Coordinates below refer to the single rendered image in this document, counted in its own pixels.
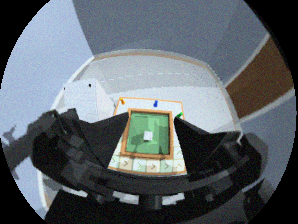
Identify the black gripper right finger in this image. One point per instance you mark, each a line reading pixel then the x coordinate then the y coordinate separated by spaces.
pixel 197 145

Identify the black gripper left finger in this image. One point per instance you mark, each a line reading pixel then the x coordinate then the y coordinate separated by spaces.
pixel 102 137

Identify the white die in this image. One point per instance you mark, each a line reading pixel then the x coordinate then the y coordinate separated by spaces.
pixel 148 135

